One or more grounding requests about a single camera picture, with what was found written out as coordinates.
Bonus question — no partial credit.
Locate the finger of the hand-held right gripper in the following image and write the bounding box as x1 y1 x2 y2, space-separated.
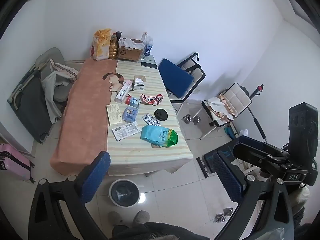
233 144 286 168
239 135 290 155

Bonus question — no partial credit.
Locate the brown cardboard box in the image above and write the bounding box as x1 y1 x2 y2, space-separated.
117 38 145 62

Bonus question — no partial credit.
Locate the black round disc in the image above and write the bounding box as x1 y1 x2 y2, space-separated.
154 108 168 122

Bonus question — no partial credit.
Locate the silver blister pack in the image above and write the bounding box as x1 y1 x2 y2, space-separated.
142 113 161 127

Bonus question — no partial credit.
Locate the orange blanket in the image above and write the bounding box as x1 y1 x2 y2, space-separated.
50 58 118 177

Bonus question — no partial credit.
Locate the black frame cream chair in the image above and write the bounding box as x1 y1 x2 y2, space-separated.
200 82 252 139

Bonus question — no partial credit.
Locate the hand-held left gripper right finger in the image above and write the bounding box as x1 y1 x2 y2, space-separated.
212 151 295 240

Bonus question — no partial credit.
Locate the blue label plastic bottle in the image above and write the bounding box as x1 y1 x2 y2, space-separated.
143 37 154 57

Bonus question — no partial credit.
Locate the grey folding bed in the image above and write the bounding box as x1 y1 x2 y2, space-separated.
7 64 54 144

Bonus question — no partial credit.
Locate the yellow snack bag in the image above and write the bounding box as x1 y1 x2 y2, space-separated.
93 29 112 61

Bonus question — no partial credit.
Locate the blue tissue packet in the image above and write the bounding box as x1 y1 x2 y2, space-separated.
122 107 139 122

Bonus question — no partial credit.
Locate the beige garment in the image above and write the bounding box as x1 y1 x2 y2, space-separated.
41 58 79 124

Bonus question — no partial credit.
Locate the white blue carton box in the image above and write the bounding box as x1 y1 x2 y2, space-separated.
114 86 132 104

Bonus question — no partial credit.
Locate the white crumpled plastic bag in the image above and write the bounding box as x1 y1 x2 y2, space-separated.
119 37 145 49

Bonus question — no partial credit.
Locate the person's dark clothing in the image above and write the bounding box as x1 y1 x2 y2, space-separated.
112 222 209 240

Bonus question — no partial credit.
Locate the striped cream tablecloth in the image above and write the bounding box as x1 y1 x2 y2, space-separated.
107 55 194 177

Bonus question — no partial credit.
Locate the red white snack wrapper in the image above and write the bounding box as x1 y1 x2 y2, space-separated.
141 94 164 105

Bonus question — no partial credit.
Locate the pale yellow flat box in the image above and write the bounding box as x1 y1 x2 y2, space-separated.
106 104 123 126

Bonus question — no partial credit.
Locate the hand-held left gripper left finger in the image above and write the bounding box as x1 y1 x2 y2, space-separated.
28 151 112 240

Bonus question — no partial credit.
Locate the golden oil bottle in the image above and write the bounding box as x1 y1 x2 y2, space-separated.
108 35 119 60

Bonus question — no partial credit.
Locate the black red exercise machine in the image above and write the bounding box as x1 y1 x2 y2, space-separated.
246 84 268 143

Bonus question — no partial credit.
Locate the white printed paper sheet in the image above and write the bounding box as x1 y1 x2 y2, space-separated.
111 121 141 141

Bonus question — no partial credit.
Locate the pink suitcase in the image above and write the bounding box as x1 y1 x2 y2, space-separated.
0 144 35 183

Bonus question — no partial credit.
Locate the black blue fitness board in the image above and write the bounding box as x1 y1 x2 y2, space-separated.
196 140 250 178

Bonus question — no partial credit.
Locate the chrome dumbbell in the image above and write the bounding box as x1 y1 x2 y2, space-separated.
182 114 201 125
215 207 233 222

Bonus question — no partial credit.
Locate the white round trash bin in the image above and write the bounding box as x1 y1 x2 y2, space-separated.
109 179 141 207

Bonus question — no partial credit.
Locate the blue green rice bag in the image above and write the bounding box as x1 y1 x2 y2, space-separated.
140 125 178 148

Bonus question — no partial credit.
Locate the blue red drink carton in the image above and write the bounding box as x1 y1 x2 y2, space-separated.
124 95 142 108

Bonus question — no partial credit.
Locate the white tissue box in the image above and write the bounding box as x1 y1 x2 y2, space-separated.
132 75 147 90

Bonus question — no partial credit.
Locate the grey fluffy slipper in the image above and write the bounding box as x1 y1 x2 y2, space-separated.
132 211 150 225
107 211 123 227

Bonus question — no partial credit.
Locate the blue cushion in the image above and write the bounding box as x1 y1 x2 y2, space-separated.
158 58 195 99

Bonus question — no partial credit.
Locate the blue cushioned chair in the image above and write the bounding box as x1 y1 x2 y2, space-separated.
165 52 206 115

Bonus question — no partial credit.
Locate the person's right forearm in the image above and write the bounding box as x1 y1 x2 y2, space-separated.
291 187 312 217

